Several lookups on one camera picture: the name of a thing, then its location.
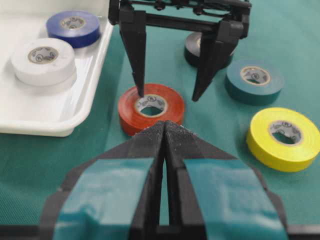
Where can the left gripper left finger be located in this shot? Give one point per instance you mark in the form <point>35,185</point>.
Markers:
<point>115,196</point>

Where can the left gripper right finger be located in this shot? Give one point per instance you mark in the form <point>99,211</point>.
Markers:
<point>212,195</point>

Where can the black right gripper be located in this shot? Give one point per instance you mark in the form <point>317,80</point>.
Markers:
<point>222,23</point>

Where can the black tape roll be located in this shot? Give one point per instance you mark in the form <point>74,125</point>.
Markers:
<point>192,50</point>

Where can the red tape roll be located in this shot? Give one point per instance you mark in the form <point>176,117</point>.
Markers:
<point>160,103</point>

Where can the blue tape roll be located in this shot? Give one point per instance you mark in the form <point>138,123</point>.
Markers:
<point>78,28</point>

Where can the white tape roll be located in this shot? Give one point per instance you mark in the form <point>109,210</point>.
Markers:
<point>44,62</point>

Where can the yellow tape roll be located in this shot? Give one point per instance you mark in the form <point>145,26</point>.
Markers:
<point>283,139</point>

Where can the teal tape roll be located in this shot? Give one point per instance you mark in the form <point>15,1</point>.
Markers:
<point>253,82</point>

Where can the white plastic tray case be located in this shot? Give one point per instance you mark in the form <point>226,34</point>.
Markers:
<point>51,110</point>

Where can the green table cloth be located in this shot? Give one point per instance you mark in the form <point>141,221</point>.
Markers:
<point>285,33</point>

